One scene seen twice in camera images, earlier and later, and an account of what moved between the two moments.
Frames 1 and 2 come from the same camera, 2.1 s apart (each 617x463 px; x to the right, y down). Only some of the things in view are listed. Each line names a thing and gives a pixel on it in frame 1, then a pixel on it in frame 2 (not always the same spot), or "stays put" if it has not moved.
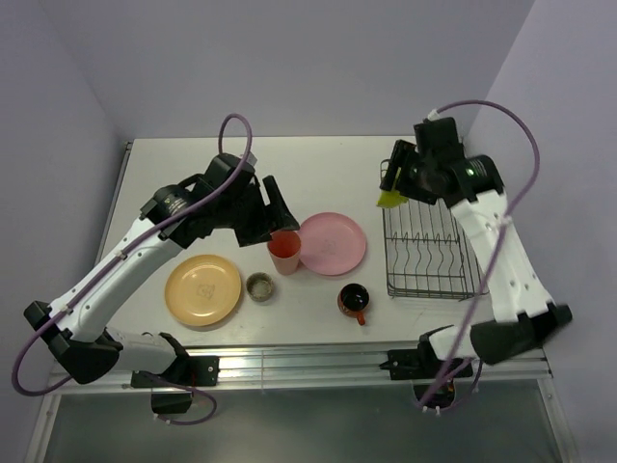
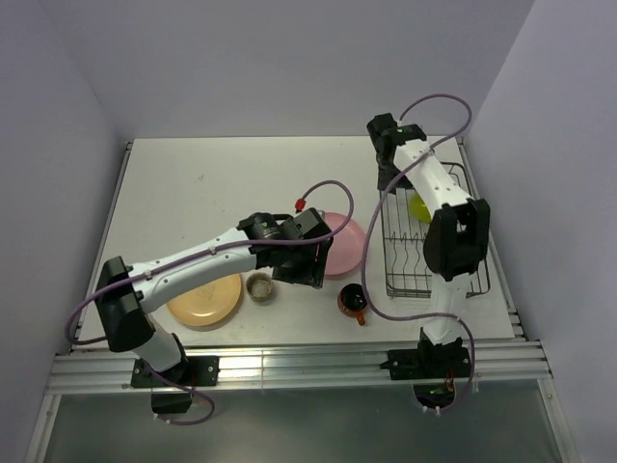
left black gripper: [258, 231] -> [310, 274]
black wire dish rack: [427, 253] stays put
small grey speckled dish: [259, 286] stays put
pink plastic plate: [332, 243] stays put
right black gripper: [400, 149] -> [385, 178]
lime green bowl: [388, 199] -> [418, 209]
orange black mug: [353, 300] stays put
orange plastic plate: [202, 290] stays put
